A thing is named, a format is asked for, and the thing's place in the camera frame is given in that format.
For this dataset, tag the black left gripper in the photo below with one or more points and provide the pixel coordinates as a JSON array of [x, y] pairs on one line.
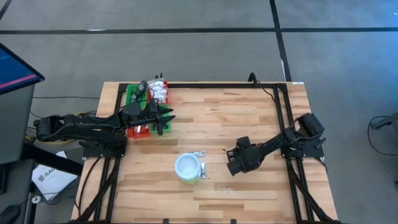
[[152, 110]]

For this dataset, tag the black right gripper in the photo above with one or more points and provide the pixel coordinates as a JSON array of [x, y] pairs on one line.
[[245, 160]]

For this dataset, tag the white cotton pads bag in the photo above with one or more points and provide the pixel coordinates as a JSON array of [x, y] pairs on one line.
[[160, 96], [155, 83]]

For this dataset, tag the grey Dove deodorant stick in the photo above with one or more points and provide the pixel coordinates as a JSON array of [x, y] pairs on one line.
[[141, 88]]

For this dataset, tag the green disinfecting wipes canister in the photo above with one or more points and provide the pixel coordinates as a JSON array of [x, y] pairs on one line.
[[187, 168]]

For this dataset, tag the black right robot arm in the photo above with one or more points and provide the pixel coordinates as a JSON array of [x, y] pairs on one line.
[[270, 143]]

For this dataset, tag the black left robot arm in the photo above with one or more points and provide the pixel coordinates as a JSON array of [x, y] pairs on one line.
[[77, 124]]

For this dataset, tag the green plastic basket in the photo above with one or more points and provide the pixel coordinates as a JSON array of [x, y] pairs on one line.
[[129, 93], [167, 127]]

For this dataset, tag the silver foil packet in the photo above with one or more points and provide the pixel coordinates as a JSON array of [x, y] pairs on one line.
[[199, 153], [203, 170]]

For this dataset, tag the black kiosk base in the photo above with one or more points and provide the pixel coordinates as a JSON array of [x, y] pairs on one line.
[[56, 161]]

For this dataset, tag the white printed paper bag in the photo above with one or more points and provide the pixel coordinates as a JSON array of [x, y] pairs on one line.
[[53, 177]]

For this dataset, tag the grey stand leg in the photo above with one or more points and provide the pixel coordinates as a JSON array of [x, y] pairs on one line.
[[385, 121]]

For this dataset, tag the blue screen kiosk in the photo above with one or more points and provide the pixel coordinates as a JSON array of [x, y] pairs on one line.
[[15, 71]]

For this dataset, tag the black computer mouse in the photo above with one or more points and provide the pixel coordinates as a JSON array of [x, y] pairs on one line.
[[8, 214]]

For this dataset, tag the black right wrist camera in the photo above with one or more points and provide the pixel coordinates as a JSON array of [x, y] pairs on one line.
[[244, 143]]

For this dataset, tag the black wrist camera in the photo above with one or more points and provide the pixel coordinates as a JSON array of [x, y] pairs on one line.
[[244, 143], [132, 112]]

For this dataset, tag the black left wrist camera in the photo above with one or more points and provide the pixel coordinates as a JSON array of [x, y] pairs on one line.
[[132, 112]]

